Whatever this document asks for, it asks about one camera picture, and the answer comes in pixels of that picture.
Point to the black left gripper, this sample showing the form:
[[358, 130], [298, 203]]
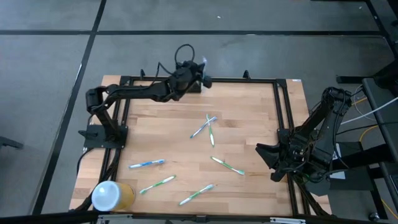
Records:
[[186, 76]]

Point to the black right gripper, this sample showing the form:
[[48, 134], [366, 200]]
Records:
[[278, 175]]

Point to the green white toothbrush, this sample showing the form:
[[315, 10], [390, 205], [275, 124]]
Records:
[[197, 194], [228, 165], [211, 133], [158, 184]]

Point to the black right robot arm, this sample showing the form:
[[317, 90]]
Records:
[[332, 118]]

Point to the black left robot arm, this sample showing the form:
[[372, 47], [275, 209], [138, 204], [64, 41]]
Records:
[[136, 91]]

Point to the white paper sheet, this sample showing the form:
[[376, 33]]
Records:
[[339, 174]]

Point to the black equipment stand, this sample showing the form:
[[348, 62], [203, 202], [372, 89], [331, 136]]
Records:
[[363, 158]]

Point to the dark grey desk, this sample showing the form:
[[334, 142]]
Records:
[[388, 140]]

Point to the caster wheel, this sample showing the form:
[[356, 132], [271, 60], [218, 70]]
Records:
[[374, 217]]

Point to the black floor stand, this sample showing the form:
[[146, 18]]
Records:
[[385, 76]]

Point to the yellow canister white lid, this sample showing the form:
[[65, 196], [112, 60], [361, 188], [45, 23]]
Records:
[[109, 196]]

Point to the black stand foot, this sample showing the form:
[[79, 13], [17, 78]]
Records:
[[9, 143]]

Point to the black crossbeam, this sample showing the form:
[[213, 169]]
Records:
[[46, 217]]

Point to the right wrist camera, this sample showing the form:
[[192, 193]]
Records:
[[298, 151]]

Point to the black aluminium table frame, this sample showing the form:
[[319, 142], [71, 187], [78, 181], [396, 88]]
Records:
[[236, 80]]

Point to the silver metal bracket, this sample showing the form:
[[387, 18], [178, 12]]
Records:
[[287, 221]]

